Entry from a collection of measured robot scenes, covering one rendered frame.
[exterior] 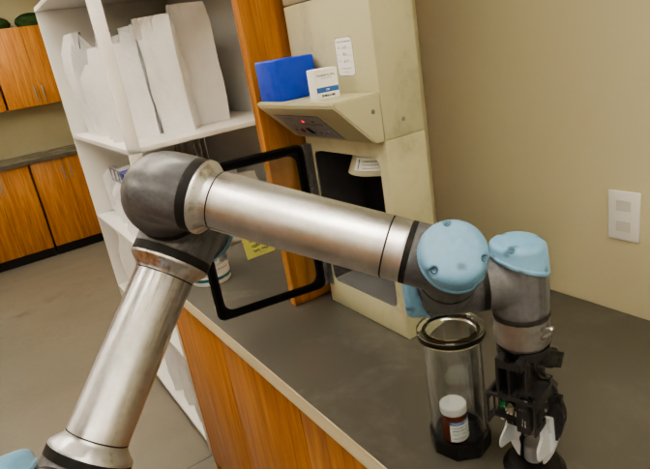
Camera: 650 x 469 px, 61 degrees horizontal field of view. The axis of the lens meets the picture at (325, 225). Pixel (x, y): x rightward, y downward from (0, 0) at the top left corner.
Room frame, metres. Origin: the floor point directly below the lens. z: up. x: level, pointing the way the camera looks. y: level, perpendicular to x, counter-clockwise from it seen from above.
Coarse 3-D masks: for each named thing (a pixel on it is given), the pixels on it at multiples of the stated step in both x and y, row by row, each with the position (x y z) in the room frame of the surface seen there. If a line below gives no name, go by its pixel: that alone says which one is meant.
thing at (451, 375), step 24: (432, 336) 0.81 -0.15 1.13; (456, 336) 0.82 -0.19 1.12; (480, 336) 0.74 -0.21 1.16; (432, 360) 0.75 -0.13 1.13; (456, 360) 0.73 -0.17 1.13; (480, 360) 0.75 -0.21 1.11; (432, 384) 0.76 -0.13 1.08; (456, 384) 0.74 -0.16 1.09; (480, 384) 0.75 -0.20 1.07; (432, 408) 0.77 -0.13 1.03; (456, 408) 0.74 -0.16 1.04; (480, 408) 0.74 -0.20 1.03; (456, 432) 0.74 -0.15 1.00; (480, 432) 0.74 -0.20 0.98
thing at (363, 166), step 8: (352, 160) 1.29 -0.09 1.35; (360, 160) 1.26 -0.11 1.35; (368, 160) 1.24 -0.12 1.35; (352, 168) 1.28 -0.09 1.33; (360, 168) 1.25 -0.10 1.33; (368, 168) 1.23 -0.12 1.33; (376, 168) 1.22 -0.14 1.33; (360, 176) 1.24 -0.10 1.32; (368, 176) 1.23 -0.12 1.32; (376, 176) 1.22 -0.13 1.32
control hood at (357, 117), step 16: (352, 96) 1.14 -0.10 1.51; (368, 96) 1.12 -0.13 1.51; (272, 112) 1.32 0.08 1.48; (288, 112) 1.25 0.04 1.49; (304, 112) 1.19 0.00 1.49; (320, 112) 1.13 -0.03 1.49; (336, 112) 1.08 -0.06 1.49; (352, 112) 1.09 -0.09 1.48; (368, 112) 1.11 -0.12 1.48; (288, 128) 1.36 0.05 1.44; (336, 128) 1.17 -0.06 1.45; (352, 128) 1.11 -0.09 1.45; (368, 128) 1.11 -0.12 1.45
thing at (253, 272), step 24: (240, 168) 1.32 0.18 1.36; (264, 168) 1.35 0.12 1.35; (288, 168) 1.37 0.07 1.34; (240, 240) 1.31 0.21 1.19; (216, 264) 1.29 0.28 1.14; (240, 264) 1.31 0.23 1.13; (264, 264) 1.33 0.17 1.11; (288, 264) 1.35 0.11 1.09; (312, 264) 1.37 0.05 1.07; (240, 288) 1.30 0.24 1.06; (264, 288) 1.32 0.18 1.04; (288, 288) 1.35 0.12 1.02
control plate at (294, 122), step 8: (288, 120) 1.30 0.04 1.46; (296, 120) 1.27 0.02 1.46; (304, 120) 1.23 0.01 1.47; (312, 120) 1.20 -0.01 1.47; (320, 120) 1.17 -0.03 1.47; (296, 128) 1.32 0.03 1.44; (304, 128) 1.29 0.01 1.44; (312, 128) 1.25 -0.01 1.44; (320, 128) 1.22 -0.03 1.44; (328, 128) 1.19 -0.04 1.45; (328, 136) 1.25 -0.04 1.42; (336, 136) 1.21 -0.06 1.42
